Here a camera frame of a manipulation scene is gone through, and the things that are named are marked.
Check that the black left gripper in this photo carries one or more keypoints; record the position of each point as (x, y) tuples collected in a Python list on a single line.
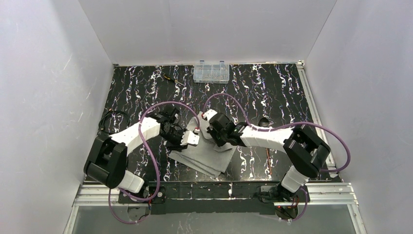
[(176, 135)]

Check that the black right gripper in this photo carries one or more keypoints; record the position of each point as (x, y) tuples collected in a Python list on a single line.
[(212, 129)]

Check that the grey cloth napkin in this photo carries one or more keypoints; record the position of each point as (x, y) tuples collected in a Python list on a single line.
[(206, 157)]

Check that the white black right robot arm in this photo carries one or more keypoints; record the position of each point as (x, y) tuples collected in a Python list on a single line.
[(305, 149)]

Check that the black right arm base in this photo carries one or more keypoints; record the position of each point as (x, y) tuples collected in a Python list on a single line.
[(278, 193)]

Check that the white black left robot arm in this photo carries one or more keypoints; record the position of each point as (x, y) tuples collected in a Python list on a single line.
[(108, 157)]

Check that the black copper spoon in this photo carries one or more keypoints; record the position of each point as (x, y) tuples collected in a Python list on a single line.
[(264, 122)]

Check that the clear plastic compartment box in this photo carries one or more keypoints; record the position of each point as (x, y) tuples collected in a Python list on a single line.
[(211, 73)]

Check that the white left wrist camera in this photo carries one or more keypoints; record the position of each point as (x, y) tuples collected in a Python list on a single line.
[(190, 138)]

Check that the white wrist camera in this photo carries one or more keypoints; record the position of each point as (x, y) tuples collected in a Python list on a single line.
[(206, 117), (190, 138)]

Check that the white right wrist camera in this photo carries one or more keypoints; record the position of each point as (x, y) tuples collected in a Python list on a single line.
[(206, 117)]

